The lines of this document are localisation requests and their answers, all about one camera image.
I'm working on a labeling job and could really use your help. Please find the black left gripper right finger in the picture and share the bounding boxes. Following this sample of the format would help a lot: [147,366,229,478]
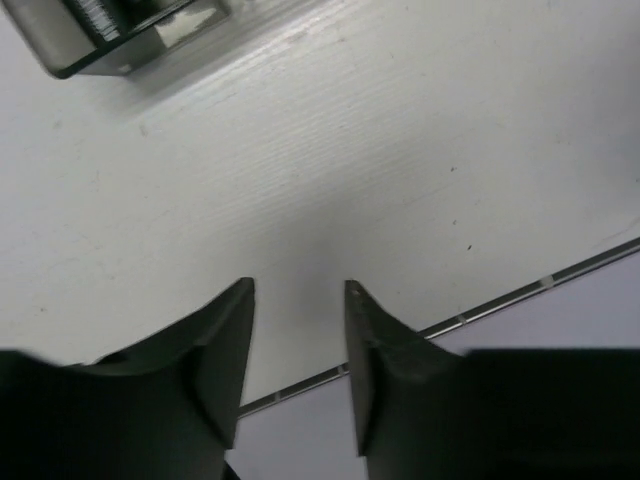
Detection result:
[344,280,639,479]

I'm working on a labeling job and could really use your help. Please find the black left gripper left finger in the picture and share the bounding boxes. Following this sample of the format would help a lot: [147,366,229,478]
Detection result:
[1,277,255,479]

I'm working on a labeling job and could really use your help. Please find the orange cap black highlighter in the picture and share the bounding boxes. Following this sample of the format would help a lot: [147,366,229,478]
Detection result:
[63,0,186,45]

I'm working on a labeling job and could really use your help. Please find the dark grey plastic container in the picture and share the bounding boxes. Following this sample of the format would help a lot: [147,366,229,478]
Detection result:
[1,1,231,79]

